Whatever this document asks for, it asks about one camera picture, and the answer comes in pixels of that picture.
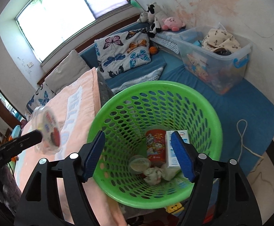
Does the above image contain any peach hello blanket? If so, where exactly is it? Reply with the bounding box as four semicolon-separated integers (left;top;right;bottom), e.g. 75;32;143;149
15;68;126;225

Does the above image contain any beige plain cushion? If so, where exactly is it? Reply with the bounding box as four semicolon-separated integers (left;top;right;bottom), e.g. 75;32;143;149
44;50;90;94

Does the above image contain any window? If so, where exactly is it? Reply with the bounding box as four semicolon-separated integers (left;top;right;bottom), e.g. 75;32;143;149
15;0;127;62

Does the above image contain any grey patterned folded cloth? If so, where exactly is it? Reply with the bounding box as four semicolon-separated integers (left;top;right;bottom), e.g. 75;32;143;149
153;31;180;55

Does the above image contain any white tissue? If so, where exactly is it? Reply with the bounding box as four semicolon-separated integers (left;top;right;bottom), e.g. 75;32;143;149
143;164;181;185

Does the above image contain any butterfly pillow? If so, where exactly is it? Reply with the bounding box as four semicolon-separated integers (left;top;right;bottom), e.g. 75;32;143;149
95;29;151;80
26;82;56;114

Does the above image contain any small orange ball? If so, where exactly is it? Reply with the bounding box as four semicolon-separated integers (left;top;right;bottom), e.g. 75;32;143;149
149;46;158;55

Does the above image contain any blue white milk carton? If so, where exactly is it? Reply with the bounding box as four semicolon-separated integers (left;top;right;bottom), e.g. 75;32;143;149
165;130;191;173

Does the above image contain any blue sofa mattress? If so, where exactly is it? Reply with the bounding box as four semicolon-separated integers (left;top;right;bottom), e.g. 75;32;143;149
79;22;274;177

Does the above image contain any white cord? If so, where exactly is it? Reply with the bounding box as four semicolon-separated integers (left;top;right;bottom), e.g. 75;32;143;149
236;119;265;163

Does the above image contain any green plastic mesh basket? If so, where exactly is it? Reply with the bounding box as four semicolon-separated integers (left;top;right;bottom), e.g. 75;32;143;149
87;81;223;209

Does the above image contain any pink plush toy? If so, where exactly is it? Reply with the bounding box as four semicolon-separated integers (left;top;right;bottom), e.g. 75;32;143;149
161;17;186;32

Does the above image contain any butterfly pillow right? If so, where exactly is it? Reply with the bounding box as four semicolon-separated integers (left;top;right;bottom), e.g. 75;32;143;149
95;29;151;80

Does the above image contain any small grey patterned cloth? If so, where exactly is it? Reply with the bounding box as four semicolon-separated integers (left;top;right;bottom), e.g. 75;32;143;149
111;67;164;94

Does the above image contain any cow plush toy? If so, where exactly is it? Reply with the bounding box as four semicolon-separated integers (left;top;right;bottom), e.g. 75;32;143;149
137;2;168;38

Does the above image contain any butterfly pillow left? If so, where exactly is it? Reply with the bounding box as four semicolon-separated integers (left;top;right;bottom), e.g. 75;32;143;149
26;82;56;114

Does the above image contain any small clear pudding cup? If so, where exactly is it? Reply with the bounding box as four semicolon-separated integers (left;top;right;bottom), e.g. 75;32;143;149
128;155;151;174

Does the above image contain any clear plastic storage bin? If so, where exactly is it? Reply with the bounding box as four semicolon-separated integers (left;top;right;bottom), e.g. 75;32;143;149
175;24;253;95

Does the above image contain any red snack cup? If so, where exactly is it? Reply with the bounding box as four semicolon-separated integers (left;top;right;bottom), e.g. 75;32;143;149
145;129;166;167

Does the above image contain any beige printed garment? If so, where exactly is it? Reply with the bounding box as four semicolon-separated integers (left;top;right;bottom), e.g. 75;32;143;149
201;28;241;54

